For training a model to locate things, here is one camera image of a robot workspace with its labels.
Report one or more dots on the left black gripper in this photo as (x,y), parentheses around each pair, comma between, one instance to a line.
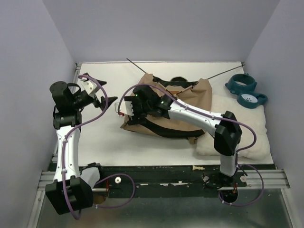
(98,104)

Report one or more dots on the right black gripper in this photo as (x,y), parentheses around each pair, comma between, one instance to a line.
(135,120)

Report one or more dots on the beige black pet tent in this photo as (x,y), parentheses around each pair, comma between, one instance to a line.
(199,95)

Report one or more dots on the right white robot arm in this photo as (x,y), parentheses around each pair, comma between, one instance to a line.
(222,127)

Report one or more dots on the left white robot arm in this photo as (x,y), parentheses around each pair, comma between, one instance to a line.
(71,190)

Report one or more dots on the steel pet bowl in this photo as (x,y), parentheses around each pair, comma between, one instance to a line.
(178,79)

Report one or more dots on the teal double pet bowl stand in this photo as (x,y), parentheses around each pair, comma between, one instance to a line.
(243,86)

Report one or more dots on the white chess piece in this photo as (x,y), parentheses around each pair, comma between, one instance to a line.
(197,168)

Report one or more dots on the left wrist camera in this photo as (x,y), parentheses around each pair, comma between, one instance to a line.
(90,87)

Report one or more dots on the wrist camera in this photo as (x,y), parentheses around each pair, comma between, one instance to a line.
(90,87)
(126,106)

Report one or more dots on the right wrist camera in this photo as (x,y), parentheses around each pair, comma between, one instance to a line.
(126,106)

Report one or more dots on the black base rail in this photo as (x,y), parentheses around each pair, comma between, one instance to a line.
(164,181)

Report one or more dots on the aluminium frame rail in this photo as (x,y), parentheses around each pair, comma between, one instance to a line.
(66,115)

